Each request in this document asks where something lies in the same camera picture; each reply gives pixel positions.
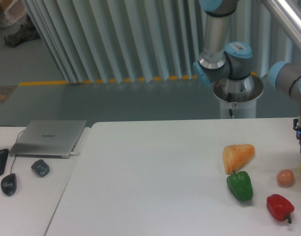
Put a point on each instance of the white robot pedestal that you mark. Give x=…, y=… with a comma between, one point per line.
x=238, y=98

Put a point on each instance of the dark grey mouse cradle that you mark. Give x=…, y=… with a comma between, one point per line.
x=40, y=167

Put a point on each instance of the white folding curtain partition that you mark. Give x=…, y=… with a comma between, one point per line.
x=119, y=39

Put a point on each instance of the red bell pepper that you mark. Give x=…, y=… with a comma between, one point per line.
x=280, y=208

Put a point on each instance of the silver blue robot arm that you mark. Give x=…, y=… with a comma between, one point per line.
x=227, y=65

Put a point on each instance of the black computer mouse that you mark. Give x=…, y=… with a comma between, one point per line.
x=9, y=184

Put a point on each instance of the dark camouflage bag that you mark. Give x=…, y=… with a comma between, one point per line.
x=26, y=32

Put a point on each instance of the green bell pepper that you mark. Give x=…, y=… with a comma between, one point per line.
x=239, y=184

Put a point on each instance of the brown egg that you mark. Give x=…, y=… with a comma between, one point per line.
x=285, y=178

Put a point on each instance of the silver closed laptop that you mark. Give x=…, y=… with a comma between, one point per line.
x=48, y=138

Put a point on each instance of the orange puff pastry triangle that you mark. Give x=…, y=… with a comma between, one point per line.
x=236, y=156

